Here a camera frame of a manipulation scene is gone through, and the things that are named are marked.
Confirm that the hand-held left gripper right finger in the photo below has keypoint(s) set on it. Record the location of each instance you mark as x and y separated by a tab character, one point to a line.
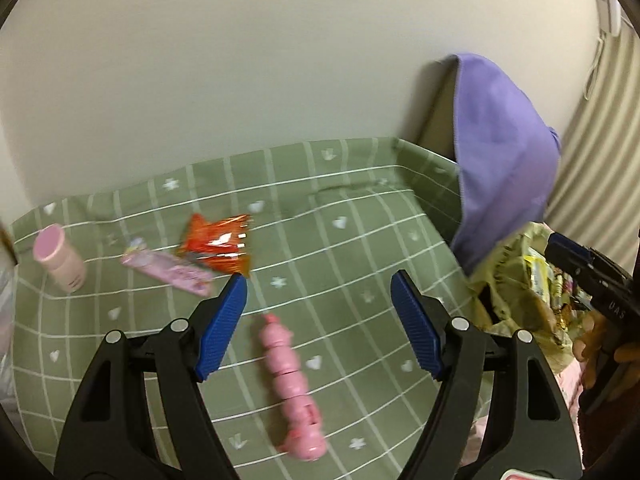
415	325

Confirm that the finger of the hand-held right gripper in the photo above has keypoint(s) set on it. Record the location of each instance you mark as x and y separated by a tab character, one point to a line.
575	265

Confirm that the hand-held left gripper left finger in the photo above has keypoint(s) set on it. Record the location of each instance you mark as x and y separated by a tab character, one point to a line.
222	325

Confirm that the yellowish plastic bag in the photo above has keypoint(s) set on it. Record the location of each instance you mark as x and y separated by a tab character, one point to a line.
510	280

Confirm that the pink pig-shaped bottle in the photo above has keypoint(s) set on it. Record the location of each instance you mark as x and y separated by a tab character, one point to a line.
292	380

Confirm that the person's right forearm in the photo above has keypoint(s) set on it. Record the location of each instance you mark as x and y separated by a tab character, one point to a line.
610	440

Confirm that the person's right hand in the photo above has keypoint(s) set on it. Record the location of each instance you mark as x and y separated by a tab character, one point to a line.
592	345

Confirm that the pink floral wrapper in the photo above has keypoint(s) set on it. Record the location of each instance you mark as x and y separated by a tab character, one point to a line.
170	270

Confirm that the orange snack packet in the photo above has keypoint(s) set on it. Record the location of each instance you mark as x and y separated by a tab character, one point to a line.
215	242

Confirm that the beige striped curtain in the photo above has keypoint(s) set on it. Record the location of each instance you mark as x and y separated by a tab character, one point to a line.
600	185

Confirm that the green grid tablecloth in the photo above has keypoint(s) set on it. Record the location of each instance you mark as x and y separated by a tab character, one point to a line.
350	260

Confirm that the purple cloth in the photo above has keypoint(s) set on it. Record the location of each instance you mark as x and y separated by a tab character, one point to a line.
500	160

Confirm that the small pink bottle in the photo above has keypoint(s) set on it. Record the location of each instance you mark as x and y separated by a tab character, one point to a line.
57	260

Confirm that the beige box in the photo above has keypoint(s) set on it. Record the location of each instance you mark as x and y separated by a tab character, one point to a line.
440	110

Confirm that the white wall switch box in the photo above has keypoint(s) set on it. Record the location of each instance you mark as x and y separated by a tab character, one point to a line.
606	0

